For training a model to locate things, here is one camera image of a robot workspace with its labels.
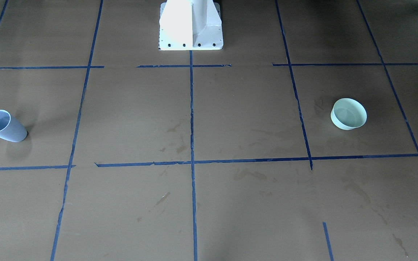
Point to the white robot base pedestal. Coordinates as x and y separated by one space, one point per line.
190 25

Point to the mint green bowl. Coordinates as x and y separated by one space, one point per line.
348 114

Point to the blue plastic cup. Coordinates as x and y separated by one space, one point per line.
10 128

